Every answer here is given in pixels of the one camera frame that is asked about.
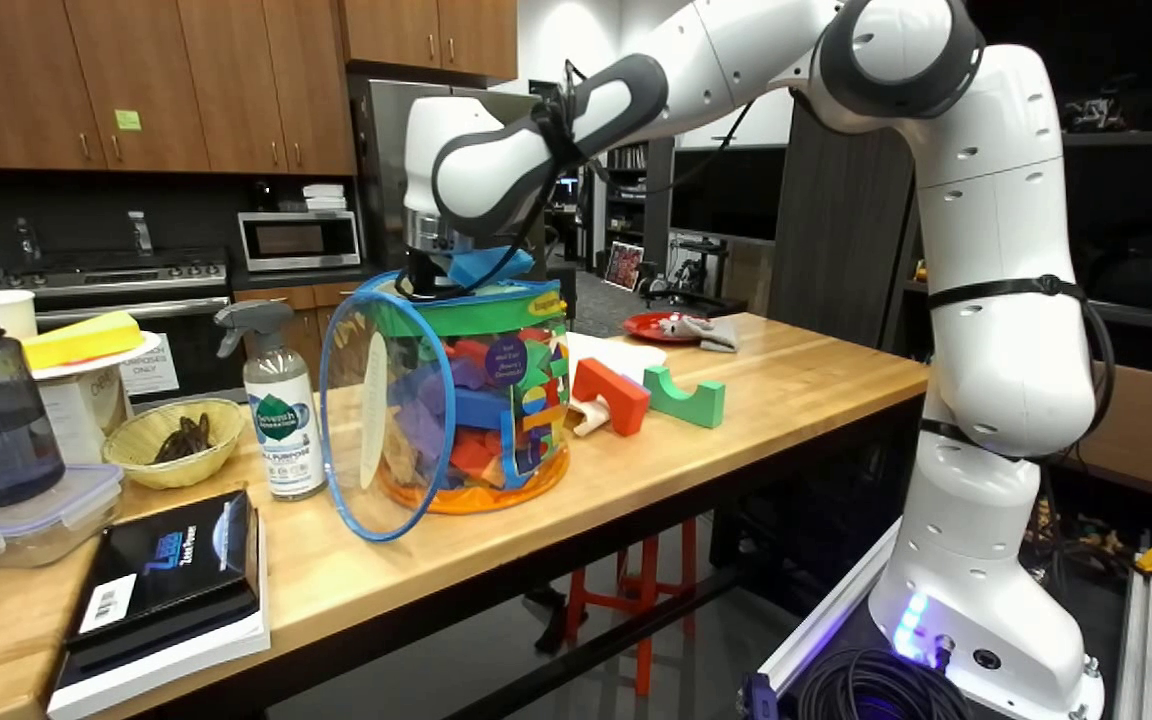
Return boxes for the red arch block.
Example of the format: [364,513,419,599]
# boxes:
[574,359,654,437]

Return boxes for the white bucket with yellow sponge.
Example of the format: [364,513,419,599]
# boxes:
[0,288,166,462]

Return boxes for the white cloth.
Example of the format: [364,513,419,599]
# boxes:
[567,331,666,392]

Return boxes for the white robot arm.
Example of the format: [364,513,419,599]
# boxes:
[406,0,1110,720]

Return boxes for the silver microwave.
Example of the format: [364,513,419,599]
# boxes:
[238,211,362,272]

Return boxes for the grey cloth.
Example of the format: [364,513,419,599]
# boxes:
[680,314,740,353]

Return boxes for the white spray bottle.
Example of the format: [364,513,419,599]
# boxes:
[216,299,323,501]

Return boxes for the wooden stool with orange legs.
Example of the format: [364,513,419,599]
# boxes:
[558,517,706,699]

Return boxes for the stainless steel refrigerator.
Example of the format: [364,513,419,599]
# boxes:
[348,72,447,266]

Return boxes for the yellow bowl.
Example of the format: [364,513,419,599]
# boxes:
[105,398,250,488]

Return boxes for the green arch block on table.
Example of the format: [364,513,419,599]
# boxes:
[645,364,725,429]

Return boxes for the clear plastic container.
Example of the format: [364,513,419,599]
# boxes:
[0,462,125,566]

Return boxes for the clear bag of toy blocks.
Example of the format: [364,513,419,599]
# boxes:
[321,272,567,545]

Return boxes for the black and white book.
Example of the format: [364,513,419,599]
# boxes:
[47,492,271,720]

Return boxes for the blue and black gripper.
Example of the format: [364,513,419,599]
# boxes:
[406,242,536,297]

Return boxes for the red plate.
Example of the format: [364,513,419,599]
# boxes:
[623,313,708,345]

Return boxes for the black oven range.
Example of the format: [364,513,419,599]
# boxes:
[37,260,240,398]

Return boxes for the upper wooden cabinets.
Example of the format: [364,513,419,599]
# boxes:
[0,0,516,177]

